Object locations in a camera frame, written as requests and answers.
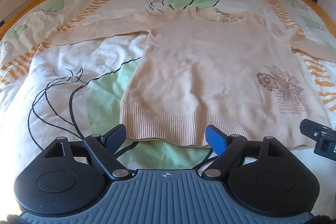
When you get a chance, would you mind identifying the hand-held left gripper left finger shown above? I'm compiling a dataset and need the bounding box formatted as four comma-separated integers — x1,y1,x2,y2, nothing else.
43,124,133,179

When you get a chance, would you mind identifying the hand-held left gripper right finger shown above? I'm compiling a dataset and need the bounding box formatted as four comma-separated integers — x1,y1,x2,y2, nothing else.
202,125,289,179

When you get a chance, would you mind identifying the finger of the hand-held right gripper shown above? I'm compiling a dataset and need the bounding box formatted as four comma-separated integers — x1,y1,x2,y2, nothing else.
300,119,336,157

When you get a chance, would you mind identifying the leaf print duvet cover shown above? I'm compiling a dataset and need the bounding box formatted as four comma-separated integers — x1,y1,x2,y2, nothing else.
0,0,336,172

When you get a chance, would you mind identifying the beige knit sweater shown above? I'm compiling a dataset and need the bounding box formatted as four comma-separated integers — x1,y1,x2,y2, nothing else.
49,7,336,148

